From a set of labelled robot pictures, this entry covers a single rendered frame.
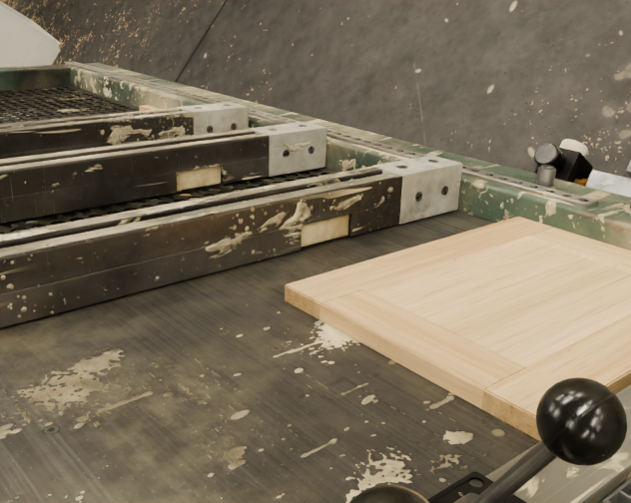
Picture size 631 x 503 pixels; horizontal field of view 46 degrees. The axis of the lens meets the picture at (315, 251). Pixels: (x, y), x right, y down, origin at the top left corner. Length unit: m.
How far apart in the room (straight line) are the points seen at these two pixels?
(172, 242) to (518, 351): 0.37
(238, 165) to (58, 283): 0.51
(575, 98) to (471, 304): 1.51
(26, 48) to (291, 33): 2.05
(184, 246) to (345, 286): 0.18
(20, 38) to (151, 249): 3.98
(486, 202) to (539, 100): 1.21
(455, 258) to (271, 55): 2.35
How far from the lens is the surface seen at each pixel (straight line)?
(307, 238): 0.90
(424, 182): 1.03
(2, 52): 4.71
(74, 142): 1.30
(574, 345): 0.70
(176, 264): 0.80
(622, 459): 0.52
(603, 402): 0.34
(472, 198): 1.09
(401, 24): 2.73
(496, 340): 0.69
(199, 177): 1.15
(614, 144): 2.10
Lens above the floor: 1.76
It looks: 45 degrees down
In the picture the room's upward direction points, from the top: 62 degrees counter-clockwise
